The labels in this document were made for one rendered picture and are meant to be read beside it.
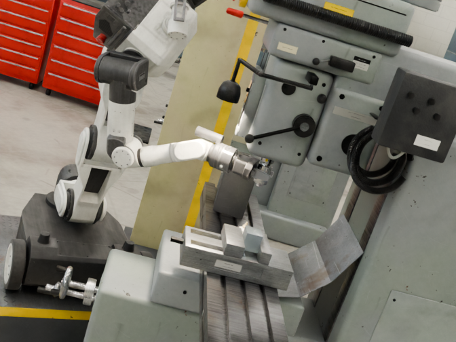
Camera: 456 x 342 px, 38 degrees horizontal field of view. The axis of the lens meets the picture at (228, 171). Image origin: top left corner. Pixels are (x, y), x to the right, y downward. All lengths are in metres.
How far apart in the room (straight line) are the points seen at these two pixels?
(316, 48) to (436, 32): 9.87
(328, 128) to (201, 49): 1.88
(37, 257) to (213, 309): 1.01
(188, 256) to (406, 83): 0.81
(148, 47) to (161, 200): 1.97
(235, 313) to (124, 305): 0.47
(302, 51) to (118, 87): 0.62
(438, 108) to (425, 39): 9.94
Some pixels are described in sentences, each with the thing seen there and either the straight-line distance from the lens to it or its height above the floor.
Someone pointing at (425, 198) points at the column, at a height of 1.37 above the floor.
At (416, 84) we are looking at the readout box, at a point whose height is 1.70.
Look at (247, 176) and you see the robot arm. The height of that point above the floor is 1.23.
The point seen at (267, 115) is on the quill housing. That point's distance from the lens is 2.05.
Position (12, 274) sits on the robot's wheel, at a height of 0.51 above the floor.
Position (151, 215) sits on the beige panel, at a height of 0.25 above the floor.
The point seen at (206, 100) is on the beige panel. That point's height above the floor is 1.04.
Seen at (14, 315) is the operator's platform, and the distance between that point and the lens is 2.73.
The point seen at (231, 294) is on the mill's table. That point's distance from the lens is 1.98.
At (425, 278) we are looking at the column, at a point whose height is 1.12.
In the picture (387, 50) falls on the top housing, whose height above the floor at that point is 1.74.
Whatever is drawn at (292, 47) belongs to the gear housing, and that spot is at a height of 1.67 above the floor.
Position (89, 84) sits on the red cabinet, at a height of 0.26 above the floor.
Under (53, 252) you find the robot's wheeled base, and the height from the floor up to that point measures 0.60.
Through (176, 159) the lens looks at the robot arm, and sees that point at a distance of 2.22.
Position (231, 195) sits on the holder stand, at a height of 1.04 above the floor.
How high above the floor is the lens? 1.88
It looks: 18 degrees down
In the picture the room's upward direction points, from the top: 18 degrees clockwise
